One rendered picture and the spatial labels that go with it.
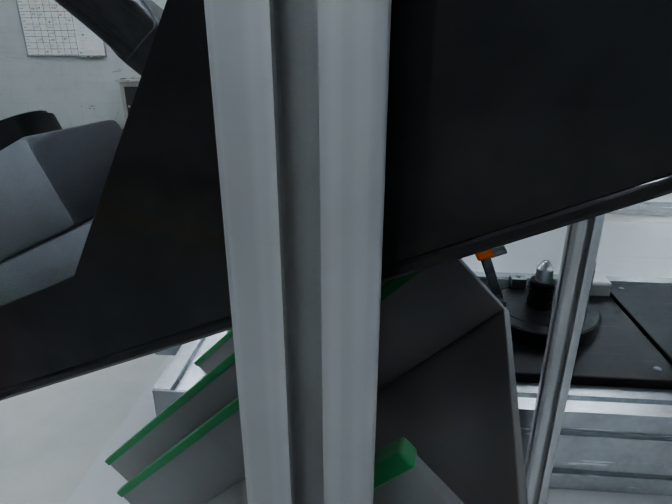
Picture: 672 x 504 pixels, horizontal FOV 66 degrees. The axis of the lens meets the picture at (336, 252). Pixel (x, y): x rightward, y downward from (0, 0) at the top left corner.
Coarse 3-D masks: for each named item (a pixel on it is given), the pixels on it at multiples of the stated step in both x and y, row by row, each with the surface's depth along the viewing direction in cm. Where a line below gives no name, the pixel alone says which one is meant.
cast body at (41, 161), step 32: (0, 128) 16; (32, 128) 17; (96, 128) 18; (0, 160) 15; (32, 160) 15; (64, 160) 16; (96, 160) 17; (0, 192) 16; (32, 192) 16; (64, 192) 16; (96, 192) 17; (0, 224) 16; (32, 224) 16; (64, 224) 16; (0, 256) 17; (32, 256) 17; (64, 256) 16; (0, 288) 17; (32, 288) 17
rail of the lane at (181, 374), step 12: (216, 336) 63; (180, 348) 61; (192, 348) 61; (204, 348) 61; (180, 360) 59; (192, 360) 60; (168, 372) 56; (180, 372) 56; (192, 372) 56; (204, 372) 56; (156, 384) 54; (168, 384) 54; (180, 384) 56; (192, 384) 54; (156, 396) 54; (168, 396) 54; (156, 408) 54
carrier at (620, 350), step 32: (512, 288) 69; (544, 288) 62; (608, 288) 71; (512, 320) 61; (544, 320) 61; (608, 320) 65; (544, 352) 58; (608, 352) 58; (640, 352) 58; (576, 384) 55; (608, 384) 54; (640, 384) 54
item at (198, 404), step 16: (224, 336) 46; (208, 352) 47; (224, 352) 47; (208, 368) 48; (224, 368) 30; (208, 384) 31; (224, 384) 31; (176, 400) 33; (192, 400) 32; (208, 400) 32; (224, 400) 32; (160, 416) 33; (176, 416) 33; (192, 416) 33; (208, 416) 32; (144, 432) 34; (160, 432) 34; (176, 432) 34; (128, 448) 35; (144, 448) 35; (160, 448) 35; (112, 464) 37; (128, 464) 36; (144, 464) 36; (128, 480) 37
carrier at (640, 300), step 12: (612, 288) 74; (624, 288) 74; (636, 288) 74; (648, 288) 74; (660, 288) 74; (624, 300) 70; (636, 300) 70; (648, 300) 70; (660, 300) 70; (624, 312) 68; (636, 312) 67; (648, 312) 67; (660, 312) 67; (636, 324) 65; (648, 324) 64; (660, 324) 64; (648, 336) 62; (660, 336) 61; (660, 348) 59
